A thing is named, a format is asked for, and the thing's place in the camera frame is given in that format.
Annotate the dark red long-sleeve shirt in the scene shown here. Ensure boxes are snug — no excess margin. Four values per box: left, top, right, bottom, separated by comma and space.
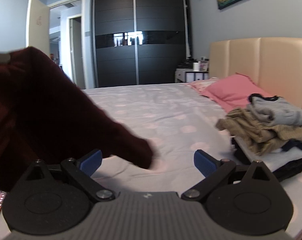
0, 47, 154, 192

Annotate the black garment under pile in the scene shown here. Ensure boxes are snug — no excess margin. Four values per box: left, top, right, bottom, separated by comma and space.
231, 137, 302, 182

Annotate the white folded garment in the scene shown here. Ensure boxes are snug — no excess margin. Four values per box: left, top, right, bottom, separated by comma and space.
234, 137, 302, 172

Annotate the white pink-dotted bed sheet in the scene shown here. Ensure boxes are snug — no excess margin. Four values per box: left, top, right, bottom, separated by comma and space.
0, 82, 302, 240

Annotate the pink pillow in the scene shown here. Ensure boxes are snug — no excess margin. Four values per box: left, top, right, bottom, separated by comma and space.
201, 74, 272, 113

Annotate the grey sweater on pile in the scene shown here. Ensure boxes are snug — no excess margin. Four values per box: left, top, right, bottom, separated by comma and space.
246, 93, 302, 126

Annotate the white bedside table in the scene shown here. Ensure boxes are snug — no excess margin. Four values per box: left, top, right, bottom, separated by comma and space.
175, 68, 209, 83

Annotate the white tissue roll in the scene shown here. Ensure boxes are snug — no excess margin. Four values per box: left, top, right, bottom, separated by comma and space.
193, 62, 200, 72

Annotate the beige padded headboard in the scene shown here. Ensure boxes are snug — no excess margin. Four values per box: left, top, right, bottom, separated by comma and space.
210, 37, 302, 108

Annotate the cream room door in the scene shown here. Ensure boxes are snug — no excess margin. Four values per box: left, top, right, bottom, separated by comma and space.
25, 0, 50, 57

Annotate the black sliding wardrobe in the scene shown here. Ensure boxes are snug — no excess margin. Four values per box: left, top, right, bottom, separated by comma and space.
92, 0, 187, 87

